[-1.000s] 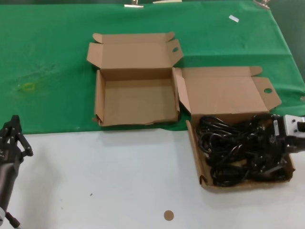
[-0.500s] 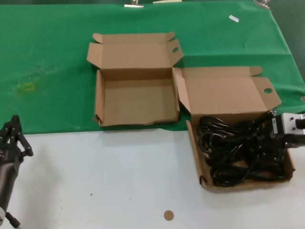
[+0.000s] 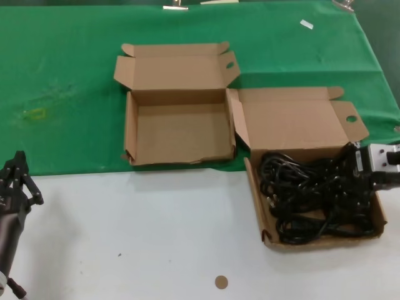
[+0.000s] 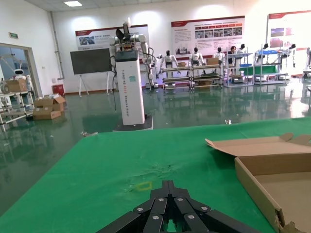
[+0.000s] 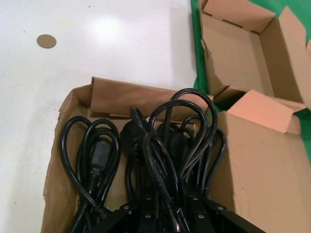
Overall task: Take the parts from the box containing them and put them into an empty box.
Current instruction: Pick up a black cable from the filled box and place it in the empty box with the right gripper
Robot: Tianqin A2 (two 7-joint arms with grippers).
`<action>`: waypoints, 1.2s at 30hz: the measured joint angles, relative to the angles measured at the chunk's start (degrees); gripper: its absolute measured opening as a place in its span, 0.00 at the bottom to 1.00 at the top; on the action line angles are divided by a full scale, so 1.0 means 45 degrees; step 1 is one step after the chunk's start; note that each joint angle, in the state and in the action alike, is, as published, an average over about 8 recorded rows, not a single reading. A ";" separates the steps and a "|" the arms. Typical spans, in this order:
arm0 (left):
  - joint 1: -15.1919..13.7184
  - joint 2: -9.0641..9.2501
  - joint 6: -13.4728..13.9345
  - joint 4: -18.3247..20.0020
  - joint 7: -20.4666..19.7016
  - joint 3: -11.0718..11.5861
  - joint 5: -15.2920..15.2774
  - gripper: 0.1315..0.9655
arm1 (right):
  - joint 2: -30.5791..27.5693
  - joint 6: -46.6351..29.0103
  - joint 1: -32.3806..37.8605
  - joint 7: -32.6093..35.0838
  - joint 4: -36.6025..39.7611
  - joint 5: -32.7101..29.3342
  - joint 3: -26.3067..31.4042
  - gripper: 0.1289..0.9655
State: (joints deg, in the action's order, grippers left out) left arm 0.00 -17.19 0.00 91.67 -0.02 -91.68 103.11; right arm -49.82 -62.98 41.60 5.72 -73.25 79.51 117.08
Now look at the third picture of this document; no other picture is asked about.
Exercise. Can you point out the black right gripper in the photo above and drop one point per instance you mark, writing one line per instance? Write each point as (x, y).
(362, 186)

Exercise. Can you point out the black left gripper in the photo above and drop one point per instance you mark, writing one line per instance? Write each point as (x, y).
(12, 200)

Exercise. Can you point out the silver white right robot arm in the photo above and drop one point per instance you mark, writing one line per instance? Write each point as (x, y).
(378, 157)

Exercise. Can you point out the cardboard box with intact rim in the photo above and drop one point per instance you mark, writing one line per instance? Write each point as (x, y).
(290, 125)

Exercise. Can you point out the cardboard box with torn rim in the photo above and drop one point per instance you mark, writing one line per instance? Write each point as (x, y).
(181, 137)

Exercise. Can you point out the green table cloth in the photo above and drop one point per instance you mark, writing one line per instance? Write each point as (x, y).
(62, 62)

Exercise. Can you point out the round brown cardboard disc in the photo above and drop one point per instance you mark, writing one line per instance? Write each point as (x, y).
(221, 282)

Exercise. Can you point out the white tape piece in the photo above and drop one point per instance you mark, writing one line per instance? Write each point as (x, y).
(307, 24)

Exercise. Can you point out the silver binder clip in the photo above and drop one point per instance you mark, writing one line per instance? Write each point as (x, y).
(345, 4)
(176, 7)

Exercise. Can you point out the beige flat strip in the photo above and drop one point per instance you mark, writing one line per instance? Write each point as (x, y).
(218, 2)

